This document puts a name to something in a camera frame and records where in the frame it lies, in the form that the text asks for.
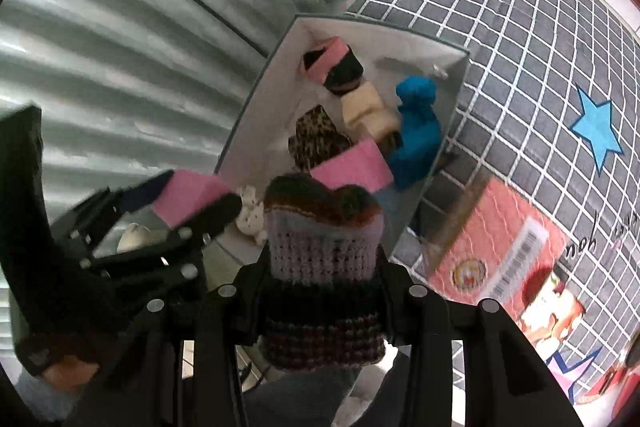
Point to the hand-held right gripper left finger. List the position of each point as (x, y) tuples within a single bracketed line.
[(247, 302)]

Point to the person's left forearm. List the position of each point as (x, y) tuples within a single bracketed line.
[(65, 372)]

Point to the purple brown knitted sock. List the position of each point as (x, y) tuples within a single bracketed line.
[(320, 247)]

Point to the grey checked blanket with stars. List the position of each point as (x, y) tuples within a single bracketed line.
[(525, 57)]

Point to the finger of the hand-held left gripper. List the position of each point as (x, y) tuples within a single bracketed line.
[(142, 196), (215, 213)]

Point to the beige sock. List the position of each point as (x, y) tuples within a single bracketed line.
[(365, 107)]

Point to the leopard print cloth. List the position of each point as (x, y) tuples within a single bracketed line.
[(315, 137)]

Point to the pink black sock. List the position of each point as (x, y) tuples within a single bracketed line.
[(330, 57)]

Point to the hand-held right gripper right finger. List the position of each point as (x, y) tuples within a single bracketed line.
[(400, 307)]

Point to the grey white cardboard box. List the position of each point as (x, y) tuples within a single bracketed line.
[(350, 37)]

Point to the person's blue jeans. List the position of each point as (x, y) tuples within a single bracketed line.
[(300, 397)]

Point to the small white plush toy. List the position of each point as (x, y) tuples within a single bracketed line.
[(250, 217)]

